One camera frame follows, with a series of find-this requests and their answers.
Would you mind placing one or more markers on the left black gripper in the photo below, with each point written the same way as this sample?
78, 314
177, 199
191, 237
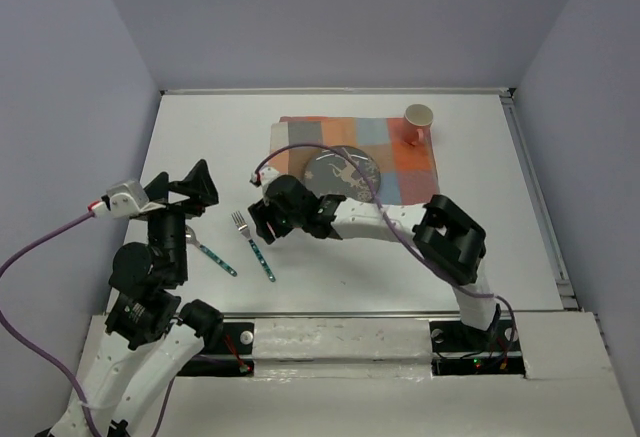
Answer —
198, 182

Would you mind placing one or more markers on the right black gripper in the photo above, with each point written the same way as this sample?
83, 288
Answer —
265, 208

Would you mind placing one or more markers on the fork with teal handle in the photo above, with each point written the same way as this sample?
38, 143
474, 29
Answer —
243, 228

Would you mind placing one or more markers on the dark round deer plate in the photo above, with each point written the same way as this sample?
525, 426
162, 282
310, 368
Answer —
353, 173

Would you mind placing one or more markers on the orange grey checkered cloth napkin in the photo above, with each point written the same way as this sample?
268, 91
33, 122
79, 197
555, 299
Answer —
408, 173

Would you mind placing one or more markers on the red white paper cup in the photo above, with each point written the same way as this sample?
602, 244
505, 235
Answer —
417, 120

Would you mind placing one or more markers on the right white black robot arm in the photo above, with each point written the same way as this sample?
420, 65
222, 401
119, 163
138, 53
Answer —
439, 234

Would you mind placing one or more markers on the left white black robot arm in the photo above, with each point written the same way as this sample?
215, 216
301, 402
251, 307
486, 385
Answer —
149, 333

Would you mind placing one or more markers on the white front cover panel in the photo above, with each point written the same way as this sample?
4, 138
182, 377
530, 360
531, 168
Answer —
380, 377

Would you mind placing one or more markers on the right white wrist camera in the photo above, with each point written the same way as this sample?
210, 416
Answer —
264, 176

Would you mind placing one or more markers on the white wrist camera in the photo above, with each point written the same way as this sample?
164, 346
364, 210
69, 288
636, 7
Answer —
264, 176
123, 200

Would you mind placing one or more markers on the spoon with teal handle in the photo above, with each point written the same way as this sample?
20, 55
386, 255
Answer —
191, 238

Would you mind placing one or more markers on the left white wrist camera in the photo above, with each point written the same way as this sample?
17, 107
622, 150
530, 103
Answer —
123, 200

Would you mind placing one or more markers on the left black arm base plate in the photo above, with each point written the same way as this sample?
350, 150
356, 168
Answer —
230, 357

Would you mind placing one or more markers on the aluminium table edge rail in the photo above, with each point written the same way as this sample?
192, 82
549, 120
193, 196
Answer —
500, 91

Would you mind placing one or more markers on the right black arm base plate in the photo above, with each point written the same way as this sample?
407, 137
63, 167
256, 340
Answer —
455, 354

